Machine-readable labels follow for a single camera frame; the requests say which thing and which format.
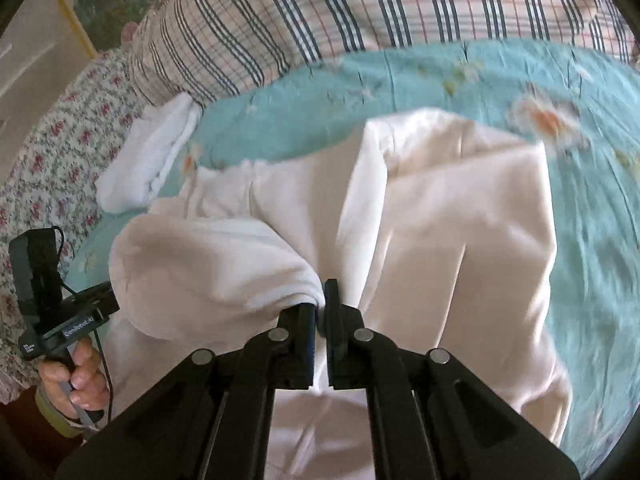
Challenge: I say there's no teal floral bed sheet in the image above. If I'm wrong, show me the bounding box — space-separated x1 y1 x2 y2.
65 40 640 476

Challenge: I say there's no white folded towel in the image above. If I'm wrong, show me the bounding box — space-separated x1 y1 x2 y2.
96 94 203 213

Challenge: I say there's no person's left hand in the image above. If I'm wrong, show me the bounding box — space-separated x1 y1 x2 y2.
39 332 111 418

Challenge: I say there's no person's left forearm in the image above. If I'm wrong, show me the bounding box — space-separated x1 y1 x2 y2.
0 387 87 478

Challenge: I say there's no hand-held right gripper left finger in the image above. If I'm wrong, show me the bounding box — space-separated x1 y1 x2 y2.
55 303 321 480

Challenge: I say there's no yellow framed landscape painting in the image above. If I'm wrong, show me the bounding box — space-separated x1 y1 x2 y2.
57 0 196 58

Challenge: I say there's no cream garment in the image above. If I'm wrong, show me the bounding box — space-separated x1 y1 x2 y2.
97 107 573 480

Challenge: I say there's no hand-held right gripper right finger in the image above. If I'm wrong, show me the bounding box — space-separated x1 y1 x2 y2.
324 279 581 480

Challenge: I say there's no plaid pillow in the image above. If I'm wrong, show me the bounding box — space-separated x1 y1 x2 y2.
127 0 636 108

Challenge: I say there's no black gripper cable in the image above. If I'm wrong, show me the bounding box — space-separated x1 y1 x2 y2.
50 225 115 421

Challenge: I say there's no pink floral quilt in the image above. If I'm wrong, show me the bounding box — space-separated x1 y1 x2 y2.
0 50 156 401

